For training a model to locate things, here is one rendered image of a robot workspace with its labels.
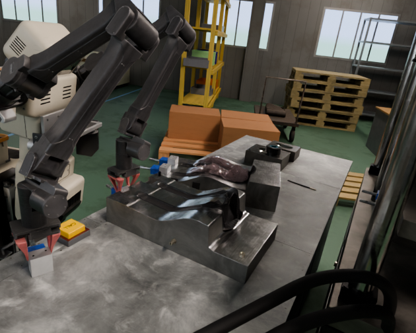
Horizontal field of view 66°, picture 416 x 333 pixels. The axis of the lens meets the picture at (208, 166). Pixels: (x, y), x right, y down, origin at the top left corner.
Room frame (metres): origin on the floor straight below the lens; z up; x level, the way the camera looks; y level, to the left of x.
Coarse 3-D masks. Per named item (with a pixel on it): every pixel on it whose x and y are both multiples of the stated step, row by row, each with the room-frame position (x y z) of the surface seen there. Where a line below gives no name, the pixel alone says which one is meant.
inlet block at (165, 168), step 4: (164, 164) 1.26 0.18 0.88; (168, 164) 1.27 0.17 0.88; (144, 168) 1.26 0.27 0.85; (148, 168) 1.26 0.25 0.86; (152, 168) 1.24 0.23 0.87; (156, 168) 1.24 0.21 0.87; (160, 168) 1.23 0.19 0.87; (164, 168) 1.22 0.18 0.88; (168, 168) 1.24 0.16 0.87; (152, 172) 1.24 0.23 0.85; (156, 172) 1.23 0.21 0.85; (164, 172) 1.22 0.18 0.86; (168, 172) 1.24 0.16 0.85
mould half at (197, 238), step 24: (120, 192) 0.95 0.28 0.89; (144, 192) 0.97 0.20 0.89; (168, 192) 1.00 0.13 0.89; (192, 192) 1.03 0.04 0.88; (240, 192) 0.97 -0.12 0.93; (120, 216) 0.88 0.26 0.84; (144, 216) 0.84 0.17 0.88; (168, 216) 0.84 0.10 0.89; (192, 216) 0.78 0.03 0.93; (216, 216) 0.80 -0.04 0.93; (168, 240) 0.80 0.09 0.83; (192, 240) 0.76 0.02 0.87; (216, 240) 0.77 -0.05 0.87; (240, 240) 0.80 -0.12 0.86; (264, 240) 0.81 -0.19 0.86; (216, 264) 0.73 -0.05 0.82; (240, 264) 0.69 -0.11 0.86
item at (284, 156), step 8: (256, 144) 1.74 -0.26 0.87; (248, 152) 1.61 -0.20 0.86; (256, 152) 1.60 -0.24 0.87; (264, 152) 1.67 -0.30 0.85; (288, 152) 1.66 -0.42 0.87; (248, 160) 1.61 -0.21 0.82; (264, 160) 1.57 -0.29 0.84; (272, 160) 1.55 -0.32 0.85; (280, 160) 1.53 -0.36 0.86; (288, 160) 1.65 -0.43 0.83; (280, 168) 1.53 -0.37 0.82
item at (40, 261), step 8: (32, 240) 0.72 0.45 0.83; (32, 248) 0.68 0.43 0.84; (40, 248) 0.67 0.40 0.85; (48, 248) 0.67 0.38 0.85; (32, 256) 0.64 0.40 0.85; (40, 256) 0.64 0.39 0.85; (48, 256) 0.65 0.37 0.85; (32, 264) 0.62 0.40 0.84; (40, 264) 0.64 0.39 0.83; (48, 264) 0.65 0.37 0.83; (32, 272) 0.62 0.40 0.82; (40, 272) 0.63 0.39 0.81; (48, 272) 0.65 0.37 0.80
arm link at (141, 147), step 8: (128, 120) 1.06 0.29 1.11; (120, 128) 1.06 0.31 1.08; (128, 136) 1.08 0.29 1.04; (136, 136) 1.04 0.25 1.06; (128, 144) 1.02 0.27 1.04; (136, 144) 1.01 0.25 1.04; (144, 144) 1.01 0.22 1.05; (128, 152) 1.01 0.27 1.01; (136, 152) 0.99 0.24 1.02; (144, 152) 1.01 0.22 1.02; (144, 160) 1.01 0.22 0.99
